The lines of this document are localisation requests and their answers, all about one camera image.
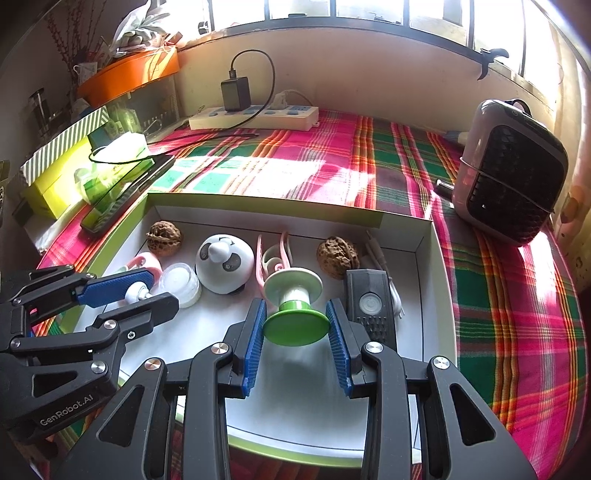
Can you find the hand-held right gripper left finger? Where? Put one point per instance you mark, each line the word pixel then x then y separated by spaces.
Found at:
pixel 253 350

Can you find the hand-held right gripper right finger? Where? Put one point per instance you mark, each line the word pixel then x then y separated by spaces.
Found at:
pixel 339 350

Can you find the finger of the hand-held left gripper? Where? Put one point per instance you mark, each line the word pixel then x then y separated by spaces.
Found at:
pixel 115 286
pixel 138 314

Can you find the pink silicone clip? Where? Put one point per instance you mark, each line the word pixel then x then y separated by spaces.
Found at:
pixel 147 263
pixel 272 258

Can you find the black handheld electric device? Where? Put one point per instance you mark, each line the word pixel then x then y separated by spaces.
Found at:
pixel 371 309

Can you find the small clear jar white lid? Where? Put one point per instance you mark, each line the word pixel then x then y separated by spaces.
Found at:
pixel 182 284

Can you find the green and white cardboard box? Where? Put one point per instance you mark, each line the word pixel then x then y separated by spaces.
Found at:
pixel 300 401

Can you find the brown walnut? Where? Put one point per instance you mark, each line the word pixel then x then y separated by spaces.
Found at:
pixel 337 256
pixel 164 237

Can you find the white panda mini fan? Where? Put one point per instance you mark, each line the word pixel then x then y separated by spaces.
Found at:
pixel 224 263

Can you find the black smartphone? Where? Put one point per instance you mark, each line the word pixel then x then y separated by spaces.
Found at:
pixel 129 194

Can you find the yellow-green box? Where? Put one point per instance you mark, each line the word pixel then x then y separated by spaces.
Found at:
pixel 55 189

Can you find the green tissue pack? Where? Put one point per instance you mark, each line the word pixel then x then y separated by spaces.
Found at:
pixel 115 161

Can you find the striped lid box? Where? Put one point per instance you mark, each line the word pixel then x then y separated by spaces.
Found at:
pixel 60 143

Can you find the clear glass tank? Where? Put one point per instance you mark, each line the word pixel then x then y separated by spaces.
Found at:
pixel 147 106

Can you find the glass jar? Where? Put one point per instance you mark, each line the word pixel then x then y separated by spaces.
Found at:
pixel 39 110

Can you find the small dark adapter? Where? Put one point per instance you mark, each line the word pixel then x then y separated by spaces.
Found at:
pixel 445 188

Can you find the orange tray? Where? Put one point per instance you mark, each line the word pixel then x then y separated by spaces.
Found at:
pixel 129 74

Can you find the white mug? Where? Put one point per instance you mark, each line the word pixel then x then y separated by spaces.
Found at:
pixel 85 73

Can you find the white power strip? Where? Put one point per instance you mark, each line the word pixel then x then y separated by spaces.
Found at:
pixel 258 119

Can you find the black charger adapter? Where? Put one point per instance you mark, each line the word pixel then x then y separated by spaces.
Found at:
pixel 235 94

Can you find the grey portable heater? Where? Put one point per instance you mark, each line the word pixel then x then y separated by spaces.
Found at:
pixel 512 184

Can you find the white plug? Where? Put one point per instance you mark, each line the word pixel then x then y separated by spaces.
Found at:
pixel 281 101

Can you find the dried flower branches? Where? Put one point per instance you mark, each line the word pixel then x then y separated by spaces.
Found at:
pixel 69 32

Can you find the white plastic bag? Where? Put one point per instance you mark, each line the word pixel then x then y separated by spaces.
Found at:
pixel 138 27

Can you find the heart print curtain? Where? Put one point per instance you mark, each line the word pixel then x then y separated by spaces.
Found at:
pixel 570 138

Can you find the black window hook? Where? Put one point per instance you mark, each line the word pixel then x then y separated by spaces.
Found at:
pixel 491 57

